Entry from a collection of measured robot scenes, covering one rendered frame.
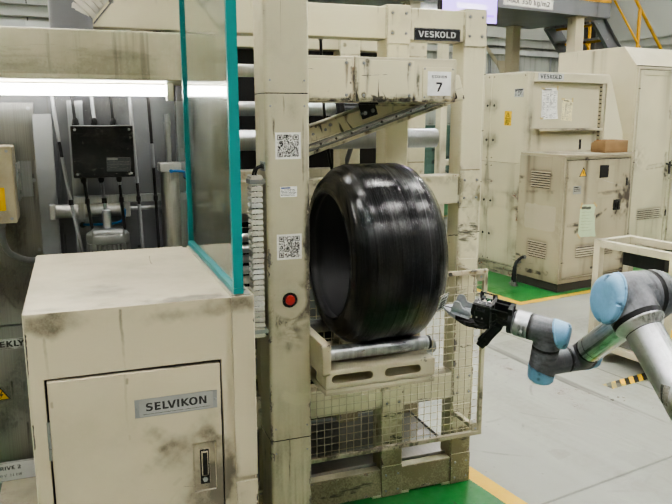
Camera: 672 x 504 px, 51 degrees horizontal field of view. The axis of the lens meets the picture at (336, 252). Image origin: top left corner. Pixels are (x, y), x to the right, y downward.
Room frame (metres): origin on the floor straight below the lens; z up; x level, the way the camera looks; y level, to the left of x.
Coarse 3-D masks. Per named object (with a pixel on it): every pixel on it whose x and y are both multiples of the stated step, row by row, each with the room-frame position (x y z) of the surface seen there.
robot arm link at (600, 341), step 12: (600, 324) 1.83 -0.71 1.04; (588, 336) 1.86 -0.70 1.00; (600, 336) 1.81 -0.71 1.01; (612, 336) 1.78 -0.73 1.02; (576, 348) 1.90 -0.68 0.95; (588, 348) 1.86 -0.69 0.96; (600, 348) 1.83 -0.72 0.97; (612, 348) 1.82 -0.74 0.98; (576, 360) 1.89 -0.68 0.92; (588, 360) 1.87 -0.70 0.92; (600, 360) 1.92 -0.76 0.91
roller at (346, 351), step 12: (420, 336) 2.10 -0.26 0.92; (336, 348) 1.99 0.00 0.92; (348, 348) 2.00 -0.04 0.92; (360, 348) 2.01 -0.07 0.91; (372, 348) 2.02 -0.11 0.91; (384, 348) 2.03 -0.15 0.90; (396, 348) 2.05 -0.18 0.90; (408, 348) 2.06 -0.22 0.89; (420, 348) 2.08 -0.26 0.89; (336, 360) 1.99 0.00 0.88
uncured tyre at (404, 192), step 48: (336, 192) 2.08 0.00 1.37; (384, 192) 2.01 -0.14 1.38; (432, 192) 2.10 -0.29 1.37; (336, 240) 2.43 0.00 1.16; (384, 240) 1.92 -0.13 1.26; (432, 240) 1.97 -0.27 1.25; (336, 288) 2.37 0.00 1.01; (384, 288) 1.91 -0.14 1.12; (432, 288) 1.96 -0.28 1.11; (384, 336) 2.03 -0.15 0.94
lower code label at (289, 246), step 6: (282, 234) 2.01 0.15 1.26; (288, 234) 2.01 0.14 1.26; (294, 234) 2.02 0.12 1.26; (300, 234) 2.02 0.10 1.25; (282, 240) 2.01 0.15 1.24; (288, 240) 2.01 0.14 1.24; (294, 240) 2.02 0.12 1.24; (300, 240) 2.02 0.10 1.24; (282, 246) 2.01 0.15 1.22; (288, 246) 2.01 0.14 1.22; (294, 246) 2.02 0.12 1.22; (300, 246) 2.02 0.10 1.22; (282, 252) 2.01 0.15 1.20; (288, 252) 2.01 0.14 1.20; (294, 252) 2.02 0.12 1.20; (300, 252) 2.02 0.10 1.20; (282, 258) 2.01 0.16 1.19; (288, 258) 2.01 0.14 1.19; (294, 258) 2.02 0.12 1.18; (300, 258) 2.02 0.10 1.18
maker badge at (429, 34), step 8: (416, 32) 2.79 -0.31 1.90; (424, 32) 2.80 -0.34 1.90; (432, 32) 2.81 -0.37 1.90; (440, 32) 2.82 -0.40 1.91; (448, 32) 2.83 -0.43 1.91; (456, 32) 2.84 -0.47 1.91; (432, 40) 2.81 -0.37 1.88; (440, 40) 2.82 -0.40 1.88; (448, 40) 2.83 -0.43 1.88; (456, 40) 2.84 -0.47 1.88
